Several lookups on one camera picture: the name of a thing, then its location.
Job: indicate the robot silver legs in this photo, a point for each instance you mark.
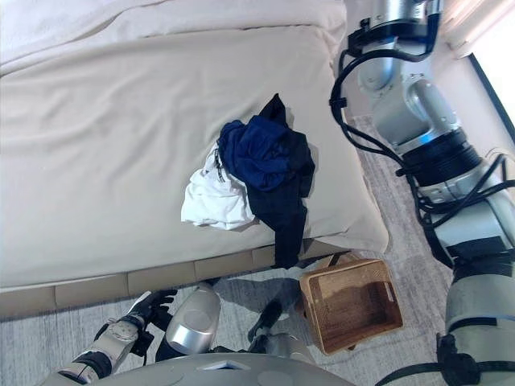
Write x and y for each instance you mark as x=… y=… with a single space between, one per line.
x=100 y=283

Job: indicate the silver right robot leg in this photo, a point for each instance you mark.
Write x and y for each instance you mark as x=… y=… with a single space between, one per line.
x=277 y=342

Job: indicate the white folded duvet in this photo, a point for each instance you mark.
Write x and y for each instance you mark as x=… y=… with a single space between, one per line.
x=120 y=20

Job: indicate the silver robot leg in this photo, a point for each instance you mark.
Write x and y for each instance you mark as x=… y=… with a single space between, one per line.
x=277 y=342
x=193 y=321

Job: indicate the brown wicker basket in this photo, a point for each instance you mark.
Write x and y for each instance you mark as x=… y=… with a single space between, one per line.
x=350 y=305

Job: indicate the grey robot torso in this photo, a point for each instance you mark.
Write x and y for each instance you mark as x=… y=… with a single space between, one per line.
x=201 y=370

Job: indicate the white garment with blue tag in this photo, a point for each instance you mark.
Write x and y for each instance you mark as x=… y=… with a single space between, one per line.
x=213 y=201

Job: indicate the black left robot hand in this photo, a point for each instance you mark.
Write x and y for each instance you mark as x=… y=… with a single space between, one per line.
x=155 y=305

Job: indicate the bed mattress with beige sheet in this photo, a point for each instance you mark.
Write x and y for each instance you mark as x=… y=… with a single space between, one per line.
x=100 y=161

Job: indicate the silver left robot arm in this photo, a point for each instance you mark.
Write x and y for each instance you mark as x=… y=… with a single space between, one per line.
x=108 y=337

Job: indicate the beige curtain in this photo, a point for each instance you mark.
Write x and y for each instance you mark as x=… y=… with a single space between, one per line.
x=475 y=24

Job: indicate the silver left robot leg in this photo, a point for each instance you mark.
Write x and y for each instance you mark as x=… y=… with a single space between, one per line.
x=193 y=321

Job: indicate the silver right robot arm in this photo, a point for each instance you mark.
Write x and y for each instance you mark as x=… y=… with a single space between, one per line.
x=434 y=132

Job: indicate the black garment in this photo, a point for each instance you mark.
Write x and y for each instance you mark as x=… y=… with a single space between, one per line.
x=285 y=217

